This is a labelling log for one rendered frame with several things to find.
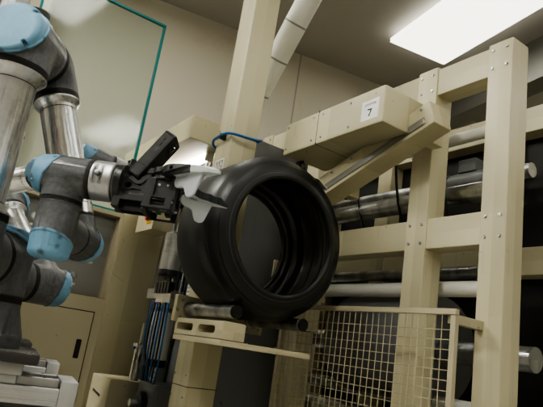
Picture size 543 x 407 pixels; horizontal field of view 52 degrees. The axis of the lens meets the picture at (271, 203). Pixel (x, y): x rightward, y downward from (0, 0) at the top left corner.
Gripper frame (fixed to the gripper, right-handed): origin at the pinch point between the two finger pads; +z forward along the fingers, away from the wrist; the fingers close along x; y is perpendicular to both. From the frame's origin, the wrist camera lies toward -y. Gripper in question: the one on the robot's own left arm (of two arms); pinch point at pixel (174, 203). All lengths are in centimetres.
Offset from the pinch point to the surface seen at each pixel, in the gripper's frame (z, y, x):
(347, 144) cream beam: 57, 50, -10
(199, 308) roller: 26.0, -29.1, 10.1
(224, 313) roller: 26.1, -29.8, -8.0
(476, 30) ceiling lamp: 230, 265, 86
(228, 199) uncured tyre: 12.4, 5.6, -12.2
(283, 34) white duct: 43, 119, 46
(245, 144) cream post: 31, 45, 26
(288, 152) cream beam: 50, 49, 20
